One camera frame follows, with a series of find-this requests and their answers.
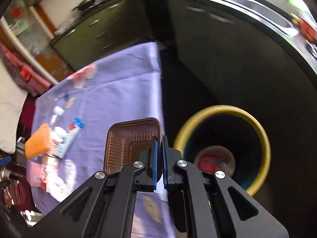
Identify brown plastic food tray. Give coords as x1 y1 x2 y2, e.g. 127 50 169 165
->
104 117 162 175

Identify glass door wooden cabinet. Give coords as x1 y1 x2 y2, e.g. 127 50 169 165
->
1 0 74 85

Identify stainless steel sink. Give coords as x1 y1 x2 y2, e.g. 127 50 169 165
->
230 0 299 38

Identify white hanging towel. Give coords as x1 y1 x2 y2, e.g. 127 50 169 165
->
0 59 27 154

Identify black wok on stove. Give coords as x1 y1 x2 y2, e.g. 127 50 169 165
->
73 0 96 11

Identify green kitchen cabinets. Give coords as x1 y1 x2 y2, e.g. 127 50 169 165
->
52 0 316 110

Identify white crumpled tissue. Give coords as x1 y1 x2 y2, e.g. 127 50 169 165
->
46 158 77 203

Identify pink printed paper packet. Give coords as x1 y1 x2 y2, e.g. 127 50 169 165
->
26 153 59 191

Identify blue white toothpaste tube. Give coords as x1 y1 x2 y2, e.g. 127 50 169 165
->
55 117 85 158

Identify red soda can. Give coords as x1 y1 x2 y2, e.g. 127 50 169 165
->
197 154 224 174

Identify yellow rimmed trash bin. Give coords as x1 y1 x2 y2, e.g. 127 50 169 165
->
174 105 271 196

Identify pink checked apron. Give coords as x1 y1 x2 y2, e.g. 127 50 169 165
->
1 42 52 96

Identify orange foam fruit net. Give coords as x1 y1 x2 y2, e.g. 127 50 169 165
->
25 124 51 158

